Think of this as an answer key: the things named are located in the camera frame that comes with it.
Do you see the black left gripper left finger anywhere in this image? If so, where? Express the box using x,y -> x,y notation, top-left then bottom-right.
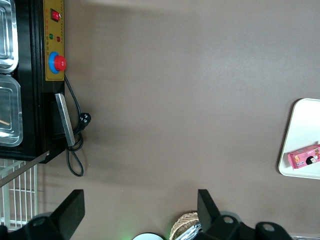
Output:
29,189 -> 86,240

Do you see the pink snack pack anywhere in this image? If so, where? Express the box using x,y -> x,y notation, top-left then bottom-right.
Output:
287,143 -> 320,171

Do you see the light wicker basket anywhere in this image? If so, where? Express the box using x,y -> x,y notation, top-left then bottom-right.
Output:
169,211 -> 201,240

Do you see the black power cable with plug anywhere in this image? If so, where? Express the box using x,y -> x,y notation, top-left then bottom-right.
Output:
63,73 -> 93,178

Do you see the red rocker switch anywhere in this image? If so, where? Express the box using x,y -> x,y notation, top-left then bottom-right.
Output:
51,8 -> 62,22

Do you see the silver metal bar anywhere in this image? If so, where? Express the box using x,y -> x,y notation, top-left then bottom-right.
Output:
54,92 -> 76,148

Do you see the cream plastic tray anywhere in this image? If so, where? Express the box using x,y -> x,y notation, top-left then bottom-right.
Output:
277,98 -> 320,180

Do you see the steel food container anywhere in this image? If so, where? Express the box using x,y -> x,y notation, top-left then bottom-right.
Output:
0,0 -> 20,74
0,73 -> 24,148

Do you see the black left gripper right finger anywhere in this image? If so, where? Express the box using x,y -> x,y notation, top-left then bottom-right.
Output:
197,189 -> 255,240

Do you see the yellow control panel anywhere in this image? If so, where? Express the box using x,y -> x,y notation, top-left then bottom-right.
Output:
42,0 -> 65,82

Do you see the black tray sealing machine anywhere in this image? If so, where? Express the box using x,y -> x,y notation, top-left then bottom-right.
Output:
0,0 -> 66,165

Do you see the red emergency stop button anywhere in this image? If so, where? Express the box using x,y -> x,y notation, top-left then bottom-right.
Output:
48,51 -> 68,75

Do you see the white wire rack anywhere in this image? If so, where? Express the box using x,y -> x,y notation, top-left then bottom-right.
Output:
0,158 -> 39,230

